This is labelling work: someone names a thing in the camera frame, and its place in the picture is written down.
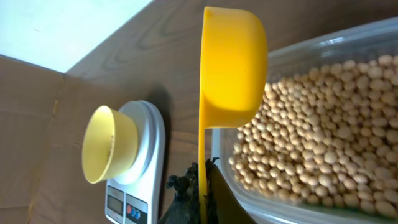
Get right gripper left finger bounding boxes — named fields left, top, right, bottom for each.
left=157, top=162, right=200, bottom=224

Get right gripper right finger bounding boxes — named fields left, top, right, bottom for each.
left=205, top=157, right=256, bottom=224

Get yellow measuring scoop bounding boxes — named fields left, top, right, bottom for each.
left=198, top=7, right=268, bottom=223

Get white digital kitchen scale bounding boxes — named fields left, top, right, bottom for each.
left=104, top=100, right=165, bottom=224

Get pale yellow bowl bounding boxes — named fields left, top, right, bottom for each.
left=82, top=106, right=139, bottom=184

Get soybeans in yellow bowl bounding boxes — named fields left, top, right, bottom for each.
left=108, top=135, right=115, bottom=159

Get clear plastic container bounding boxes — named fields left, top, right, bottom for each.
left=212, top=18, right=397, bottom=223

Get pile of soybeans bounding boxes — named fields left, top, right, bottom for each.
left=228, top=55, right=397, bottom=218

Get wooden panel at left edge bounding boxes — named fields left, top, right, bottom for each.
left=1, top=57, right=106, bottom=223

